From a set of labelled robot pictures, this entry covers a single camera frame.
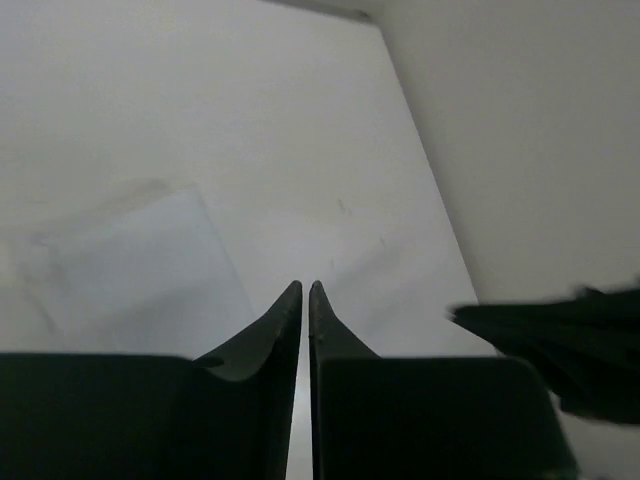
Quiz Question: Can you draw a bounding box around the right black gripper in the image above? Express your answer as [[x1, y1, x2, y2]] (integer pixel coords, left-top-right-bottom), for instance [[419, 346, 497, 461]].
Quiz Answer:
[[450, 287, 639, 426]]

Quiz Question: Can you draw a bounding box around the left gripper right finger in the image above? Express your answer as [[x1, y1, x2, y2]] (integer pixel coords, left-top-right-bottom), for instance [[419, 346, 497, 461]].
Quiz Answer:
[[309, 282, 580, 479]]

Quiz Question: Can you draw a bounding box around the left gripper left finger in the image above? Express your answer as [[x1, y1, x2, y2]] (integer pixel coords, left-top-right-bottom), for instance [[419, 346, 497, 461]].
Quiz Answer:
[[1, 281, 303, 479]]

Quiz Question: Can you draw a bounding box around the white skirt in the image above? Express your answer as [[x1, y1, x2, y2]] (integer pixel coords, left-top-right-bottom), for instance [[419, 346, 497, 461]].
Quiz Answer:
[[16, 187, 255, 358]]

